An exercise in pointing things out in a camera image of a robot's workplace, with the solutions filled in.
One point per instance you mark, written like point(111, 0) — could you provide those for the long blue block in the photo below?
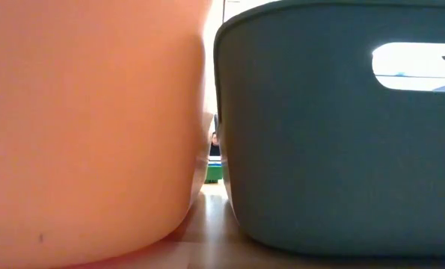
point(215, 163)

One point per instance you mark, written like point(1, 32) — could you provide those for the yellow-orange plastic bin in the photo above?
point(87, 130)

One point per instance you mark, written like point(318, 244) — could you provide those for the green studded toy brick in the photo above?
point(213, 175)

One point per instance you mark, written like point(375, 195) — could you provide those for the dark teal plastic bin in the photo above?
point(300, 149)

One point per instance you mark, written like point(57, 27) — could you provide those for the person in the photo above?
point(214, 143)

